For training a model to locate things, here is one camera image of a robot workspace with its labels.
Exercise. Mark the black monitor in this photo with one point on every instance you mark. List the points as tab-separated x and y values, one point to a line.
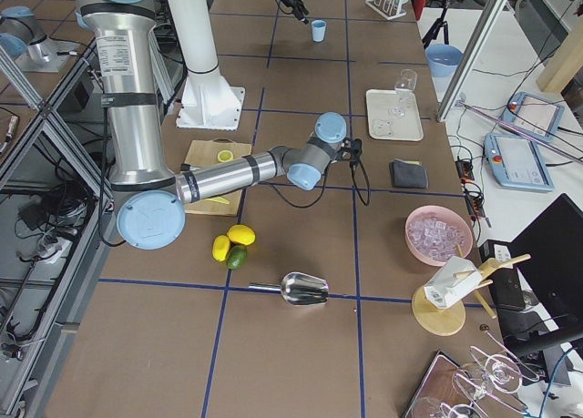
553	240

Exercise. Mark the aluminium frame post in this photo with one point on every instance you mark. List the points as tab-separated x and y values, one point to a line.
476	42

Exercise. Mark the far blue teach pendant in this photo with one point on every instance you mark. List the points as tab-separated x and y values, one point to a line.
534	115

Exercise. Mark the wooden cutting board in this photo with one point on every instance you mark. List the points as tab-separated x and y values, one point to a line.
203	153

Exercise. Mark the blue teach pendant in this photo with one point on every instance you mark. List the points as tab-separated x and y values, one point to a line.
516	163
534	115

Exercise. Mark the half lemon slice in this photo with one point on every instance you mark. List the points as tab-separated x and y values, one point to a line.
225	155

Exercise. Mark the white carton box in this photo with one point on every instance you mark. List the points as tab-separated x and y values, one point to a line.
453	281

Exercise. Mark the dark serving tray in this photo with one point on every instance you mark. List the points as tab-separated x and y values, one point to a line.
437	383

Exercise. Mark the grey folded cloth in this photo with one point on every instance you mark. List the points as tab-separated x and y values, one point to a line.
408	175

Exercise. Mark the yellow plastic knife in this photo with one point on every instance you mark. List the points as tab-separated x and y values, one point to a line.
220	200

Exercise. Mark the large blue bowl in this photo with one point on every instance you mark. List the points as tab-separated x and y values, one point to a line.
443	59

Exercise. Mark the upturned wine glasses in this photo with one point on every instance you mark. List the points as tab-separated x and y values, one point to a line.
490	381

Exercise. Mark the cream bear tray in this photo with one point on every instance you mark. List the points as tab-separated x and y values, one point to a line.
381	125

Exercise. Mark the near blue teach pendant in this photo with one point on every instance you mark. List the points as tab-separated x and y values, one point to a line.
516	163

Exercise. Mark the metal ice scoop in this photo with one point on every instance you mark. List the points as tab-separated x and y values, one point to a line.
297	288

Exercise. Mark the clear wine glass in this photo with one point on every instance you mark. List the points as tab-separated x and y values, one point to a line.
404	88

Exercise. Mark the light blue plastic cup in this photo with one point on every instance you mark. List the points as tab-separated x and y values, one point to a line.
318	30

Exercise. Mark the green lime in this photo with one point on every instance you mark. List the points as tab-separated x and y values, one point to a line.
236	257

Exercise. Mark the black camera tripod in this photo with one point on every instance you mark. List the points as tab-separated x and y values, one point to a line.
440	24

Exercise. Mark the pink bowl of ice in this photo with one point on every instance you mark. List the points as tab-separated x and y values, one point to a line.
434	234

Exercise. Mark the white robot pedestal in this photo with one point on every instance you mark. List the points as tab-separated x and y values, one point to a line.
208	101

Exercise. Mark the yellow lemon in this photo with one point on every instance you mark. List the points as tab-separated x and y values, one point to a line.
220	248
241	234

